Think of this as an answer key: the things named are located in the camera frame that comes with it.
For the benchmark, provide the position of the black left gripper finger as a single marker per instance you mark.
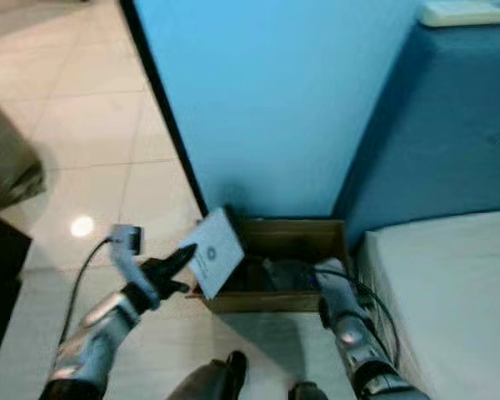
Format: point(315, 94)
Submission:
point(177, 260)

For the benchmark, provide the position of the white printed paper leaflet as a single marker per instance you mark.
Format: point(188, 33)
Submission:
point(217, 250)

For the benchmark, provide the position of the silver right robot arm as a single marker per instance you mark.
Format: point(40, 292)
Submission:
point(354, 333)

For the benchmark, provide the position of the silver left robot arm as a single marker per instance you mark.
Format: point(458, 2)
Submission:
point(100, 333)

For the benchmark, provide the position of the brown cardboard box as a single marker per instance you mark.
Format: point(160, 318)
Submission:
point(283, 233)

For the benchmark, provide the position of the grey black robot left leg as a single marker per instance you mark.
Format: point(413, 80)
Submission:
point(217, 379)

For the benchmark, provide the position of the beige sheeted mattress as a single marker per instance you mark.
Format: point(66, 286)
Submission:
point(450, 308)

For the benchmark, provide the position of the olive grey upholstered seat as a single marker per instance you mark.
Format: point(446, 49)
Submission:
point(8, 167)

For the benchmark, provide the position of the white remote control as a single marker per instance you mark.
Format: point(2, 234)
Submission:
point(467, 12)

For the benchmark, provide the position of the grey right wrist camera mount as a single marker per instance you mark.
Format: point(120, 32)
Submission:
point(335, 279)

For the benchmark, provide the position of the black door frame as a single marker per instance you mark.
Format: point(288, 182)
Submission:
point(165, 108)

